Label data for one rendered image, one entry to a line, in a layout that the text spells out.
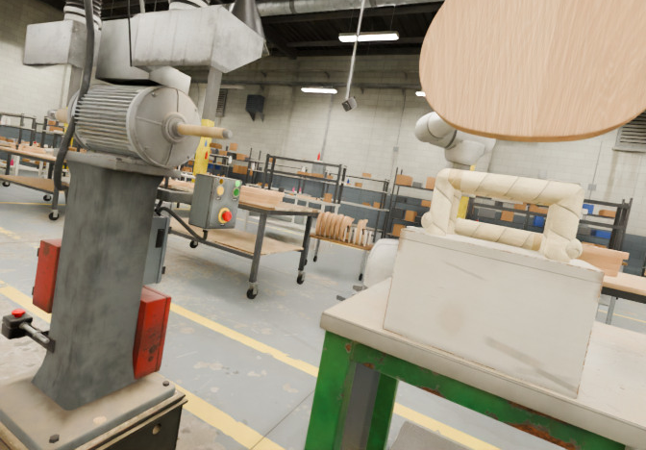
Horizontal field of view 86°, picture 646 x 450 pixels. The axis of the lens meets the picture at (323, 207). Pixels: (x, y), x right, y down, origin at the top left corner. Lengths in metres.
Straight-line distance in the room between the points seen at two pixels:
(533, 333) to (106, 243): 1.19
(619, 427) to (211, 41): 1.00
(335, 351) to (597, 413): 0.37
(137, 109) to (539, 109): 0.99
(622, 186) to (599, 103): 11.54
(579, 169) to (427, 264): 11.49
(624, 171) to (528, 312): 11.68
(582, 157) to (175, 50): 11.59
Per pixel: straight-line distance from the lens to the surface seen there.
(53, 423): 1.49
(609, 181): 12.12
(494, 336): 0.59
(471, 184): 0.58
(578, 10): 0.68
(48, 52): 1.60
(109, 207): 1.31
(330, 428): 0.72
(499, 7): 0.69
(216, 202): 1.36
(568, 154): 12.04
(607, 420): 0.62
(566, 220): 0.58
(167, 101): 1.21
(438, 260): 0.58
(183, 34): 1.04
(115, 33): 1.43
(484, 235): 0.74
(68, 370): 1.51
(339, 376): 0.68
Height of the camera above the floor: 1.14
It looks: 3 degrees down
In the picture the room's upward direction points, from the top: 10 degrees clockwise
